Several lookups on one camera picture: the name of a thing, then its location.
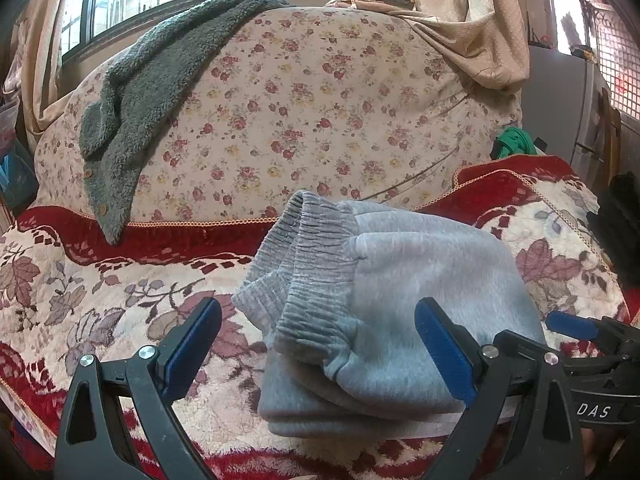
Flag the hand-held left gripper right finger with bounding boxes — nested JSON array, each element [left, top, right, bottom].
[[414, 296, 588, 480]]

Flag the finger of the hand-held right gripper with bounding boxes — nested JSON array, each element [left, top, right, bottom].
[[545, 311, 640, 356]]

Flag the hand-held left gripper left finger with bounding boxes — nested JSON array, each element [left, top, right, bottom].
[[52, 296, 223, 480]]

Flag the grey sweat pants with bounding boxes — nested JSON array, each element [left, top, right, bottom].
[[232, 190, 548, 438]]

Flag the black ribbed object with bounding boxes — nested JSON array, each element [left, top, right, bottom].
[[585, 172, 640, 291]]

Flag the red leaf-patterned blanket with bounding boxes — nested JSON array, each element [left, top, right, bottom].
[[0, 154, 640, 480]]

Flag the green cloth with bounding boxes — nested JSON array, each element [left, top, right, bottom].
[[492, 126, 537, 159]]

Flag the wooden board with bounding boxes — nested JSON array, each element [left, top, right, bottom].
[[597, 87, 622, 188]]

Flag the white refrigerator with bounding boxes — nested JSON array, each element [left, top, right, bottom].
[[527, 42, 608, 176]]

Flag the blue storage box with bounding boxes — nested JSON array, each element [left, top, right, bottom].
[[0, 137, 40, 213]]

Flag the floral sofa backrest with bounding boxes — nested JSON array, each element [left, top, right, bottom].
[[32, 5, 523, 226]]

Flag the window with metal grille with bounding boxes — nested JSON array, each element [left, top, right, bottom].
[[545, 0, 640, 121]]

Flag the grey-green fleece jacket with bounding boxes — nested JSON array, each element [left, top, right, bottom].
[[79, 0, 291, 247]]

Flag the beige curtain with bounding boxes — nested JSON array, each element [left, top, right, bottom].
[[0, 0, 96, 151], [325, 0, 531, 93]]

